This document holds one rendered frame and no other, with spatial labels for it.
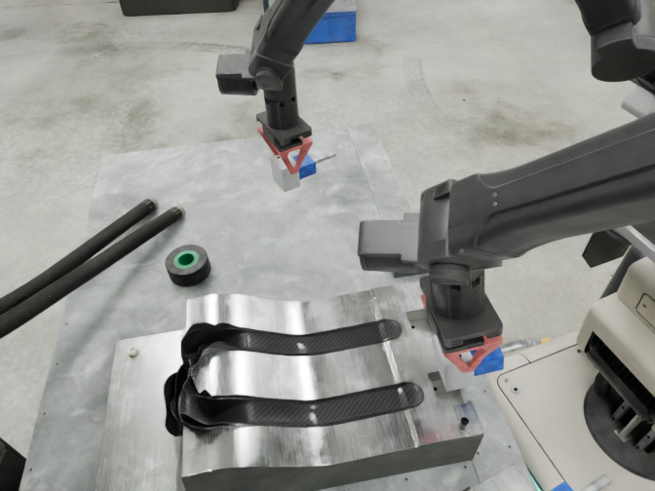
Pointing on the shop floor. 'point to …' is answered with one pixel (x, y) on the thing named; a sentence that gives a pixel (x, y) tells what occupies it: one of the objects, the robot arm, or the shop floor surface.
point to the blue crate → (334, 28)
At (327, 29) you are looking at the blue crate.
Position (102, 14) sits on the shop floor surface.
